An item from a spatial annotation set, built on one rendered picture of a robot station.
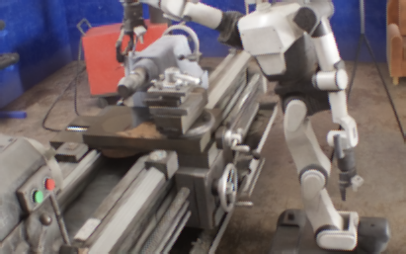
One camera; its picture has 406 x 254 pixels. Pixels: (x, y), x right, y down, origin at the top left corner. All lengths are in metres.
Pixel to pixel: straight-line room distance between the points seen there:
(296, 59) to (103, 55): 3.10
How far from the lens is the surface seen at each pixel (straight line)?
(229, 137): 2.03
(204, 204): 2.03
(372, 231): 2.38
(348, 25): 5.74
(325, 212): 2.33
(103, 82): 4.90
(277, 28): 1.89
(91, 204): 2.03
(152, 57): 2.29
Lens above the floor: 1.79
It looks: 25 degrees down
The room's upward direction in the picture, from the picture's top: 6 degrees counter-clockwise
